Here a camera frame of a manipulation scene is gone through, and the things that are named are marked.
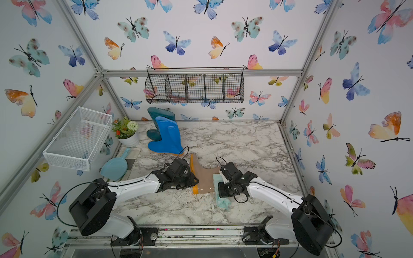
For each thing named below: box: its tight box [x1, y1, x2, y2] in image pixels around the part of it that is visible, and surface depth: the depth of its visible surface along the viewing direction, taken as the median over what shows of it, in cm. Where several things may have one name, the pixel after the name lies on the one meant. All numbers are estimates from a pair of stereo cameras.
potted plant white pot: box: [111, 116, 140, 148], surface depth 100 cm
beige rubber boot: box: [189, 153, 222, 195], surface depth 87 cm
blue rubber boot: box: [147, 116, 184, 156], surface depth 91 cm
